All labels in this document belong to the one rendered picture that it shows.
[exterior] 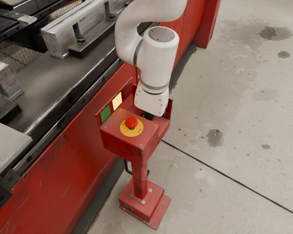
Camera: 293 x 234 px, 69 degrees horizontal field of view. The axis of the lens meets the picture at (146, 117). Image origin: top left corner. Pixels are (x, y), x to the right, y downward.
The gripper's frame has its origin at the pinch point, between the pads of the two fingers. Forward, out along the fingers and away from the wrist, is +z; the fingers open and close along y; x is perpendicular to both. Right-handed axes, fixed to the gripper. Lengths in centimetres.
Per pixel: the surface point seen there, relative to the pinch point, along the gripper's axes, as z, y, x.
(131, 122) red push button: -7.2, -1.6, -10.0
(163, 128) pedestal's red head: 2.8, 6.3, -0.5
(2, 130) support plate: -25.6, -14.9, -34.3
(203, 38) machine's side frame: 69, -13, 170
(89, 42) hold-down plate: -13.4, -28.9, 8.4
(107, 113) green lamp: -6.2, -10.3, -10.0
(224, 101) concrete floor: 74, 31, 98
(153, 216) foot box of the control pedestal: 71, 16, -12
